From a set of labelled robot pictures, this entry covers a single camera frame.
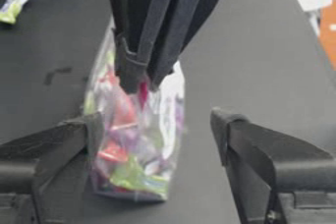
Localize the clear bag with pink zip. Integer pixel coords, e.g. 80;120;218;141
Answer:
82;18;188;202

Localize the green candy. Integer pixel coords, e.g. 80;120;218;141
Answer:
0;0;34;26

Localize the orange board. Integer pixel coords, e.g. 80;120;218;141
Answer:
318;0;336;70

